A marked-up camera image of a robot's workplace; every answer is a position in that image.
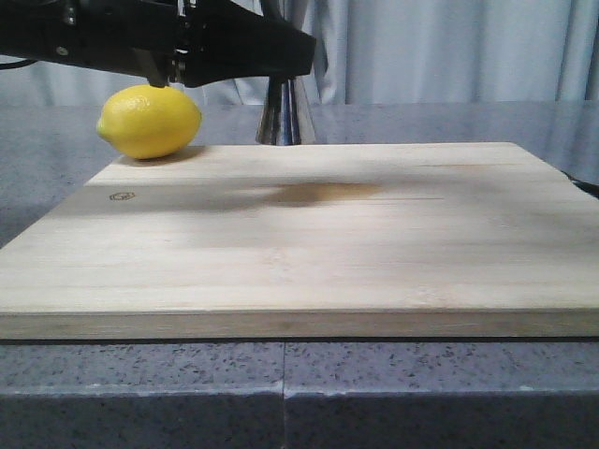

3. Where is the black cable at left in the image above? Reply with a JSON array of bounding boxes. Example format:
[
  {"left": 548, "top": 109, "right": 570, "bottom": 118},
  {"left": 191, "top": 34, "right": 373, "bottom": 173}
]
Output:
[{"left": 0, "top": 54, "right": 41, "bottom": 71}]

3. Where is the yellow lemon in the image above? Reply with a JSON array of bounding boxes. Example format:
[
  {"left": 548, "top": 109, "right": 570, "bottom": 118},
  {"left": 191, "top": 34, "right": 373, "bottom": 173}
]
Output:
[{"left": 96, "top": 84, "right": 202, "bottom": 159}]

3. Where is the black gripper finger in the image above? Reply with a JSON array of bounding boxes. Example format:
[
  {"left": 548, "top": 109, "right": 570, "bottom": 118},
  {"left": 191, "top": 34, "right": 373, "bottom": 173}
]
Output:
[{"left": 175, "top": 1, "right": 316, "bottom": 88}]

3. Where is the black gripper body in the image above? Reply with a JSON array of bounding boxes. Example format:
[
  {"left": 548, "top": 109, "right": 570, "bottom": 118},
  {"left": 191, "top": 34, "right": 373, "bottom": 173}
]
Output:
[{"left": 1, "top": 1, "right": 181, "bottom": 87}]

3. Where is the steel double jigger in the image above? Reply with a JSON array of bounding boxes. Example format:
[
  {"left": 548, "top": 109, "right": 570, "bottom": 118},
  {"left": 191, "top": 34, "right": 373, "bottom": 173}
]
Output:
[{"left": 255, "top": 0, "right": 317, "bottom": 147}]

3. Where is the wooden cutting board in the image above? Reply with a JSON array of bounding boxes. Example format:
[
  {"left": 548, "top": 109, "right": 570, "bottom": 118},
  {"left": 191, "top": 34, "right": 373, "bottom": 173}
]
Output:
[{"left": 1, "top": 142, "right": 598, "bottom": 340}]

